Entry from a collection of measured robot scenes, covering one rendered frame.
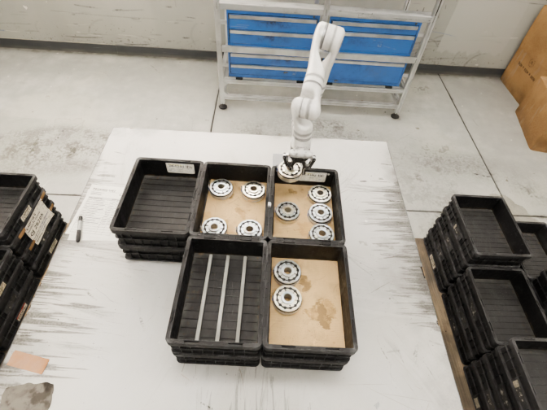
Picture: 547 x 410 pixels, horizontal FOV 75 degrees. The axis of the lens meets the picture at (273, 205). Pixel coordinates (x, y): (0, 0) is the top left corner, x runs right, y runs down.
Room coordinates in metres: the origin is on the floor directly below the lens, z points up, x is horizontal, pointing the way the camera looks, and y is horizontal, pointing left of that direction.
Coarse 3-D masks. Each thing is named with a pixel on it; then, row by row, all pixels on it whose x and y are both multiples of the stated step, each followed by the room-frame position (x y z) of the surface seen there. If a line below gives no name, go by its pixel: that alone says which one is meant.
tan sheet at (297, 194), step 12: (276, 192) 1.07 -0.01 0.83; (288, 192) 1.08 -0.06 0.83; (300, 192) 1.09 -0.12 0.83; (276, 204) 1.00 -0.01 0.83; (300, 204) 1.01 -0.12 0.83; (312, 204) 1.02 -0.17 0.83; (300, 216) 0.95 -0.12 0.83; (276, 228) 0.87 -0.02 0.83; (288, 228) 0.88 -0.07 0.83; (300, 228) 0.88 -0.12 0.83
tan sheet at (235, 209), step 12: (240, 192) 1.05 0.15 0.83; (216, 204) 0.97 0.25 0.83; (228, 204) 0.98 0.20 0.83; (240, 204) 0.98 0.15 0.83; (252, 204) 0.99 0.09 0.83; (264, 204) 1.00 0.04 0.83; (204, 216) 0.90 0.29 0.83; (216, 216) 0.90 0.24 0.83; (228, 216) 0.91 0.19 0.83; (240, 216) 0.92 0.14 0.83; (252, 216) 0.92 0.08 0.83; (264, 216) 0.93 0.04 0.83; (228, 228) 0.85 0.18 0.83
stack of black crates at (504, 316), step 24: (456, 288) 0.95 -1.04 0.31; (480, 288) 0.93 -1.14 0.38; (504, 288) 0.94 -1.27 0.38; (528, 288) 0.90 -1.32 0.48; (456, 312) 0.83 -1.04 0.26; (480, 312) 0.76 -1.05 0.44; (504, 312) 0.80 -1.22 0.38; (528, 312) 0.80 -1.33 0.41; (456, 336) 0.74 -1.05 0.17; (480, 336) 0.67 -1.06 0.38; (504, 336) 0.68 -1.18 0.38; (528, 336) 0.69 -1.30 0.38
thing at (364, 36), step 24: (336, 24) 2.86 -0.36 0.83; (360, 24) 2.88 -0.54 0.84; (384, 24) 2.89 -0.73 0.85; (408, 24) 2.92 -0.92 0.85; (360, 48) 2.89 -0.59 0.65; (384, 48) 2.90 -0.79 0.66; (408, 48) 2.91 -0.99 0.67; (336, 72) 2.88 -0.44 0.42; (360, 72) 2.89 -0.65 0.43; (384, 72) 2.90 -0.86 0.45
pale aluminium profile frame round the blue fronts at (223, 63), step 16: (432, 16) 2.90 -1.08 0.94; (224, 48) 2.78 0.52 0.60; (240, 48) 2.79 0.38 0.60; (256, 48) 2.80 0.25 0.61; (272, 48) 2.82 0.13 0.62; (224, 64) 2.84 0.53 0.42; (416, 64) 2.91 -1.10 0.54; (224, 80) 2.80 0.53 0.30; (240, 80) 2.81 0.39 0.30; (256, 80) 2.84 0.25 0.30; (272, 80) 2.86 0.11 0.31; (224, 96) 2.80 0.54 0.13; (240, 96) 2.81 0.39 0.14; (256, 96) 2.83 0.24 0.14; (272, 96) 2.86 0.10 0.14; (400, 96) 2.91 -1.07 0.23
